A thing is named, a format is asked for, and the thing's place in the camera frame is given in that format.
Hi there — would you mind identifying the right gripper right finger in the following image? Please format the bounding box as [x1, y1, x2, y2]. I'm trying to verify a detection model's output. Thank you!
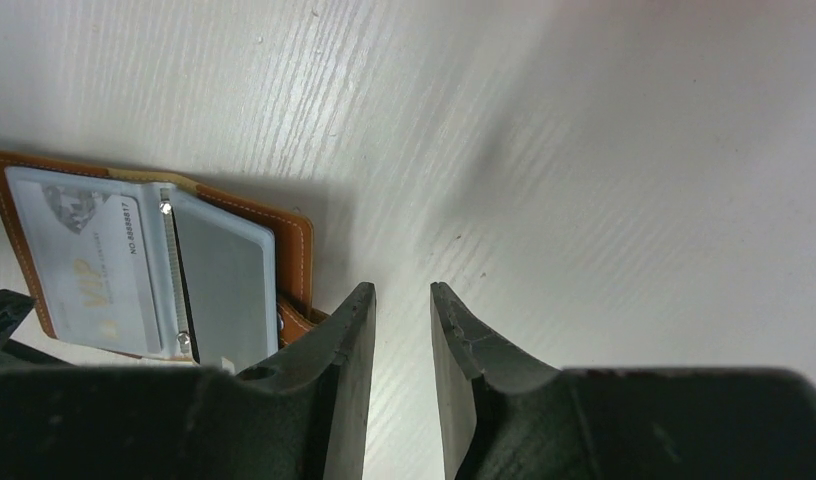
[430, 282, 816, 479]

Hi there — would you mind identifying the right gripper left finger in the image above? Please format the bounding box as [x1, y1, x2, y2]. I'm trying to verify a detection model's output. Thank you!
[0, 282, 376, 479]

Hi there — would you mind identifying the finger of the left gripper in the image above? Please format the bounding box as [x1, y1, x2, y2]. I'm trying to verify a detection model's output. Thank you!
[0, 289, 67, 367]

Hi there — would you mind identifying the silver credit card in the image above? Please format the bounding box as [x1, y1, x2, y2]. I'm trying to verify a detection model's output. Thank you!
[11, 180, 162, 355]

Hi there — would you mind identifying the black VIP credit card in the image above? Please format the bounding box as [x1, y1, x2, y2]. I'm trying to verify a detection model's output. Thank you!
[174, 203, 279, 373]

